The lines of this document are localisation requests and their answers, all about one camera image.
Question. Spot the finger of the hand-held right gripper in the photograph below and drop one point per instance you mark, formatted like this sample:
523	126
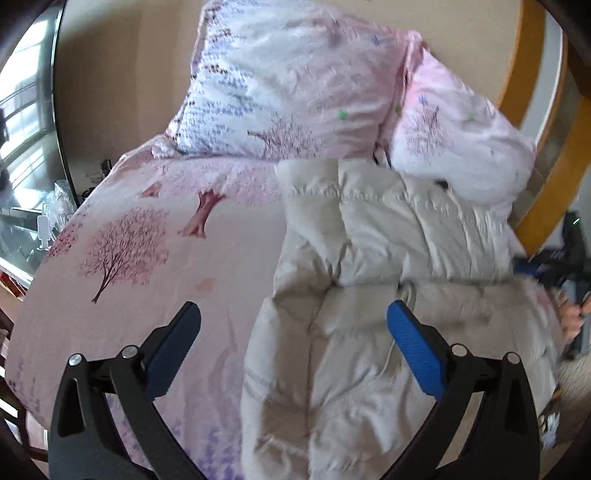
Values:
538	267

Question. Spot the pink tree-print pillow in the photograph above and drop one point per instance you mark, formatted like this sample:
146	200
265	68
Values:
286	83
443	129

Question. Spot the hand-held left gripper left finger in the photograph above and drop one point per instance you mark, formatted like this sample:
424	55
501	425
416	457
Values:
174	350

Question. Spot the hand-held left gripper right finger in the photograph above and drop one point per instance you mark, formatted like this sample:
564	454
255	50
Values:
415	350

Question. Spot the person's right hand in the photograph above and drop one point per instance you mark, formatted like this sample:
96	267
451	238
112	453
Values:
571	318

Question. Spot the glass table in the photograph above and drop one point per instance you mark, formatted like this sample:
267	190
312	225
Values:
27	230

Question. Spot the pink tree-print bedsheet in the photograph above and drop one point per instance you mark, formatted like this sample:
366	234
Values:
138	277

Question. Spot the wooden framed glass headboard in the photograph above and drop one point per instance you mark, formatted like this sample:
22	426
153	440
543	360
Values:
531	69

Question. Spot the window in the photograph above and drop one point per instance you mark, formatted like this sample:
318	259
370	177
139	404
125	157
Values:
23	106

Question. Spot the white down jacket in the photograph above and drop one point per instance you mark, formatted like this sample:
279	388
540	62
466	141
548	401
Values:
369	258

